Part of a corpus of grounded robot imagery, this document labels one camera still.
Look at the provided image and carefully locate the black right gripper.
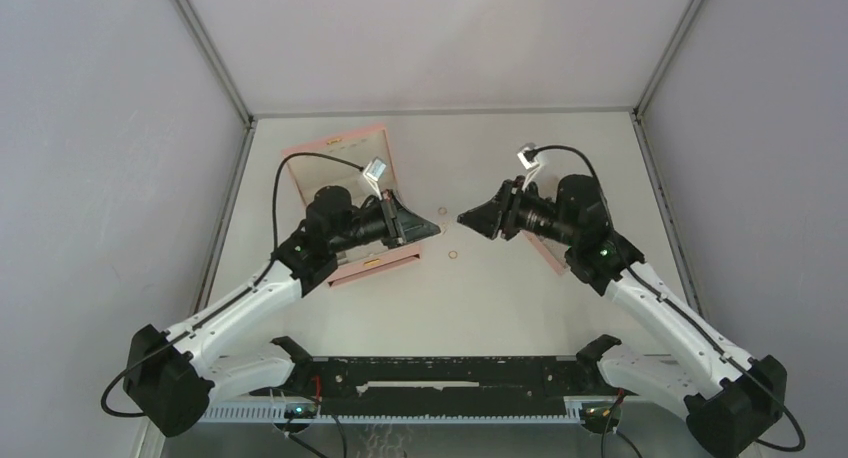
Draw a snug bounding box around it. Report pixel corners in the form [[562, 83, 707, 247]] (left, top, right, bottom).
[[456, 177, 578, 249]]

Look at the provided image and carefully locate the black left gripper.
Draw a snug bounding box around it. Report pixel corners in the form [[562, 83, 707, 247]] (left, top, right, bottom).
[[330, 191, 440, 255]]

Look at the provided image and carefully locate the pink jewelry box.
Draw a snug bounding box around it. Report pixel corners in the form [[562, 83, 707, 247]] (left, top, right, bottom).
[[282, 124, 422, 287]]

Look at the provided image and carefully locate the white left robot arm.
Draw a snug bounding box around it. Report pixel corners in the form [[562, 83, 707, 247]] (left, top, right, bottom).
[[119, 186, 441, 437]]

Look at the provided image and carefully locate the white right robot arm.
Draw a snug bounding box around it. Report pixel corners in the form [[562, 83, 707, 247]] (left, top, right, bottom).
[[457, 175, 787, 457]]

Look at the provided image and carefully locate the pink jewelry drawer tray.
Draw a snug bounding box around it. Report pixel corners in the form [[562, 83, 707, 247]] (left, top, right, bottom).
[[523, 232, 569, 276]]

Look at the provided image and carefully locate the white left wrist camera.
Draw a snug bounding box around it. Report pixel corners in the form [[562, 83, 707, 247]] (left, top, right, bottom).
[[361, 157, 387, 199]]

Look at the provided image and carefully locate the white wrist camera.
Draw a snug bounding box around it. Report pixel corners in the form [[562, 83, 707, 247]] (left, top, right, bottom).
[[361, 157, 387, 199], [517, 143, 544, 190]]

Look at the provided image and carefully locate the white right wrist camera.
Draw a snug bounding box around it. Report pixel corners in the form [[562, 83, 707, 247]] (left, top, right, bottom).
[[517, 143, 544, 190]]

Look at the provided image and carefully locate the black right camera cable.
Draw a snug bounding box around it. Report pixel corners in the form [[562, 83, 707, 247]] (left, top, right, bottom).
[[529, 144, 807, 454]]

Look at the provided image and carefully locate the black camera cable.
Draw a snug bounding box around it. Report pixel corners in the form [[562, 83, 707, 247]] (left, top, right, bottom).
[[529, 144, 807, 454], [100, 152, 367, 419]]

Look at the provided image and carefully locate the black left camera cable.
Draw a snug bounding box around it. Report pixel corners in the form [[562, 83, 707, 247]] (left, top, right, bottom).
[[100, 152, 367, 419]]

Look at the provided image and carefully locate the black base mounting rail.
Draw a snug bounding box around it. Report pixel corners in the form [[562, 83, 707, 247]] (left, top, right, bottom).
[[252, 334, 621, 419]]

